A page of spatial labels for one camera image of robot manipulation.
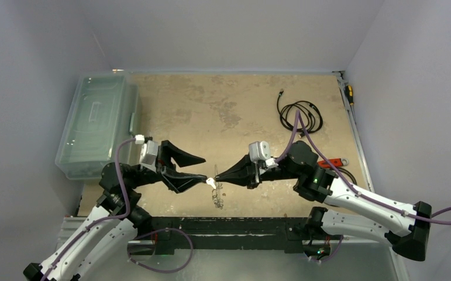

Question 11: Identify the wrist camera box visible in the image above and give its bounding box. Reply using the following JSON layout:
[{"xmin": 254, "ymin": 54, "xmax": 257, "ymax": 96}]
[
  {"xmin": 135, "ymin": 135, "xmax": 159, "ymax": 167},
  {"xmin": 248, "ymin": 141, "xmax": 278, "ymax": 170}
]

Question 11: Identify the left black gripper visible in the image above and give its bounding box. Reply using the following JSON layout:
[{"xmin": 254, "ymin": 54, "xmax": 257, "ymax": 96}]
[{"xmin": 128, "ymin": 140, "xmax": 207, "ymax": 191}]

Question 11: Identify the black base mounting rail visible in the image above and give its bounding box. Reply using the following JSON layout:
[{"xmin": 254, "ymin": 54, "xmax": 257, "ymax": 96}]
[{"xmin": 126, "ymin": 215, "xmax": 344, "ymax": 257}]

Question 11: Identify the red handled adjustable wrench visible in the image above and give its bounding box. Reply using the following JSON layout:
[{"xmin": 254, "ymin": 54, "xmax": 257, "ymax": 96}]
[{"xmin": 318, "ymin": 158, "xmax": 349, "ymax": 169}]

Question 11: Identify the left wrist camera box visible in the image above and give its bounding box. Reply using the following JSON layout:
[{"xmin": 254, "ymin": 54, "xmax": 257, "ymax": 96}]
[{"xmin": 135, "ymin": 135, "xmax": 159, "ymax": 167}]

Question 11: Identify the yellow black screwdriver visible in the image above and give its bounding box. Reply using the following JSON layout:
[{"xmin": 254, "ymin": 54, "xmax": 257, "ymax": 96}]
[{"xmin": 344, "ymin": 85, "xmax": 354, "ymax": 106}]

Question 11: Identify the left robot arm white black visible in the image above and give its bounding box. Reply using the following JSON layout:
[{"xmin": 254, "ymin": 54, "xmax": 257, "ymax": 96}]
[{"xmin": 23, "ymin": 135, "xmax": 207, "ymax": 280}]

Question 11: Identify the coiled black cable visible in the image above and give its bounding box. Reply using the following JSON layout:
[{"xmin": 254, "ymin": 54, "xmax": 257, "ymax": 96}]
[{"xmin": 276, "ymin": 90, "xmax": 323, "ymax": 135}]

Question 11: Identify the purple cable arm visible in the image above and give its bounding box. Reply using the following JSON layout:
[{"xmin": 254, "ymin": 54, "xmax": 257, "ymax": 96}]
[
  {"xmin": 39, "ymin": 139, "xmax": 137, "ymax": 281},
  {"xmin": 274, "ymin": 110, "xmax": 451, "ymax": 226}
]

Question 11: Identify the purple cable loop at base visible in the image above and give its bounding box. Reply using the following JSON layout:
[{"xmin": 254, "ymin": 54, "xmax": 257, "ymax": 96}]
[{"xmin": 126, "ymin": 228, "xmax": 194, "ymax": 274}]

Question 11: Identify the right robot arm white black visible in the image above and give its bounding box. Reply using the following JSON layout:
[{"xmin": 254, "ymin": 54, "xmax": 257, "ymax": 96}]
[{"xmin": 214, "ymin": 140, "xmax": 431, "ymax": 261}]

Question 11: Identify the silver key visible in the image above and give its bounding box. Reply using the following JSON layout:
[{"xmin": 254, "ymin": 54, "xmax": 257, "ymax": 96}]
[{"xmin": 205, "ymin": 177, "xmax": 217, "ymax": 190}]

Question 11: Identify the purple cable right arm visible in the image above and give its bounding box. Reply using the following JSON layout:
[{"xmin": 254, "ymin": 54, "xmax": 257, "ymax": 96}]
[{"xmin": 274, "ymin": 110, "xmax": 451, "ymax": 226}]

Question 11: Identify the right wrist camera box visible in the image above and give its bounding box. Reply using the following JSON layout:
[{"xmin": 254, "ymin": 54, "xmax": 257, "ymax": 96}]
[{"xmin": 248, "ymin": 141, "xmax": 278, "ymax": 170}]

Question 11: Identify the black cable near wrench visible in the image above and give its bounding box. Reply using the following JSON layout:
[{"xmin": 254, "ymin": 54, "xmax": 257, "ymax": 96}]
[{"xmin": 338, "ymin": 167, "xmax": 359, "ymax": 186}]

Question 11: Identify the clear plastic storage bin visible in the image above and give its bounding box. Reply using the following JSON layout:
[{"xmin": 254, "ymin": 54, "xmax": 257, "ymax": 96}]
[{"xmin": 55, "ymin": 72, "xmax": 142, "ymax": 181}]

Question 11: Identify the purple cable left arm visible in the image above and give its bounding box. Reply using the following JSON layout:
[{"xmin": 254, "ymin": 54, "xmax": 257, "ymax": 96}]
[{"xmin": 39, "ymin": 139, "xmax": 137, "ymax": 281}]

